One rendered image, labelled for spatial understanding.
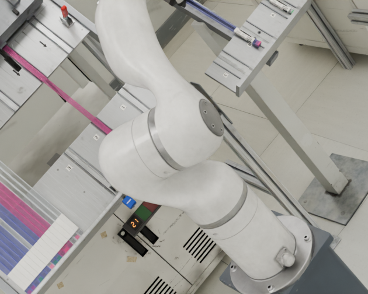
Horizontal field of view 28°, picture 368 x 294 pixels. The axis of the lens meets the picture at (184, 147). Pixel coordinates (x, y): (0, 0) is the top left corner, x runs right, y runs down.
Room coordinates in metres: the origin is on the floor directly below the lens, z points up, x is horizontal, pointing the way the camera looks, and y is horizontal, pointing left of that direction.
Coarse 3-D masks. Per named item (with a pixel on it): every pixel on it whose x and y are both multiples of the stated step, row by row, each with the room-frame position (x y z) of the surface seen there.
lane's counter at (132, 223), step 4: (132, 216) 1.63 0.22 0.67; (132, 220) 1.63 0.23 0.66; (136, 220) 1.62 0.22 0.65; (140, 220) 1.62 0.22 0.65; (128, 224) 1.63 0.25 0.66; (132, 224) 1.62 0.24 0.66; (136, 224) 1.62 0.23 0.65; (140, 224) 1.61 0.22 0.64; (132, 228) 1.61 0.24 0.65; (136, 228) 1.61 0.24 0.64
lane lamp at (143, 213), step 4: (140, 208) 1.64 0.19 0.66; (144, 208) 1.63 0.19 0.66; (136, 212) 1.64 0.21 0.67; (140, 212) 1.63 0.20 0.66; (144, 212) 1.63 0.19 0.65; (148, 212) 1.62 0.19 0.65; (140, 216) 1.62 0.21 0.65; (144, 216) 1.62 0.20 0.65; (148, 216) 1.62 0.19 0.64; (144, 220) 1.61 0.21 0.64
